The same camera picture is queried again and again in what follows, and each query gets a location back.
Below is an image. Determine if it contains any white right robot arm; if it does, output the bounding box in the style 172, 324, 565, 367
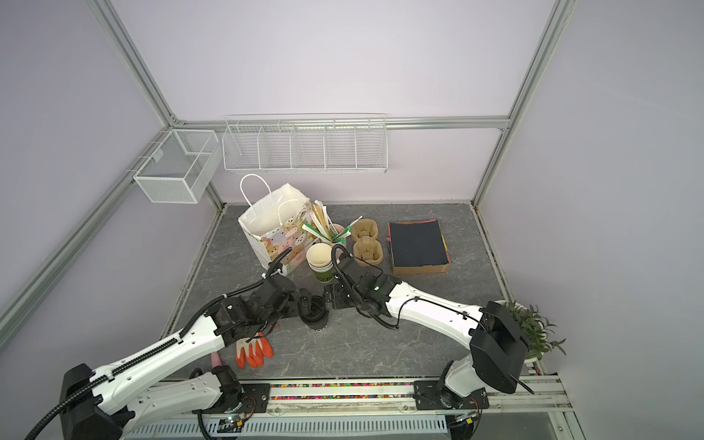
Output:
332, 255, 534, 410

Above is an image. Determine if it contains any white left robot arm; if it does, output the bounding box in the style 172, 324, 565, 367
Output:
27, 272, 296, 439

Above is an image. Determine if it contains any black cup lid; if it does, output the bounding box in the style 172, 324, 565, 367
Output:
324, 283, 355, 310

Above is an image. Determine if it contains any red white garden glove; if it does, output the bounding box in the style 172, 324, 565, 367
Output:
236, 332, 274, 369

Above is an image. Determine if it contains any brown pulp cup carrier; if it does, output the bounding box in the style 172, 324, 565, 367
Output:
351, 218, 383, 266

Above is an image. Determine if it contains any green paper cup stack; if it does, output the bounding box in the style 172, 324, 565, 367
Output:
306, 243, 334, 283

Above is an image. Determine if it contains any purple pink trowel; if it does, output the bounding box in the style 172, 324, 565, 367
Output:
210, 352, 222, 368

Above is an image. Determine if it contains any cartoon animal paper bag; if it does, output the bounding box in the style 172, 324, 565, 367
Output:
238, 183, 320, 275

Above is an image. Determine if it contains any white mesh box basket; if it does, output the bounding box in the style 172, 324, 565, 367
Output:
133, 129, 223, 205

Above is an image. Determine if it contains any potted green plant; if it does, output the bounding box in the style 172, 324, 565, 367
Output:
504, 301, 567, 362

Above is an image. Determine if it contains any white wire shelf basket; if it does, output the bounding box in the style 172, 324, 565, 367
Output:
221, 113, 389, 172

